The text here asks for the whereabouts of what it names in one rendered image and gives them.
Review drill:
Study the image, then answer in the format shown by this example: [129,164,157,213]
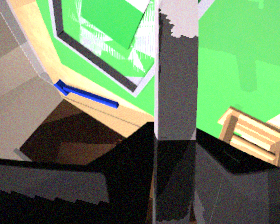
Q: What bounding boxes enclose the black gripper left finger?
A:
[0,121,155,224]

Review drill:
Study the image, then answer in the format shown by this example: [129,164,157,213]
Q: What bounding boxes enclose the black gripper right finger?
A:
[192,128,280,224]

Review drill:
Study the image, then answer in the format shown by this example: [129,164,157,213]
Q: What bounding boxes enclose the green flat mat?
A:
[36,0,280,137]

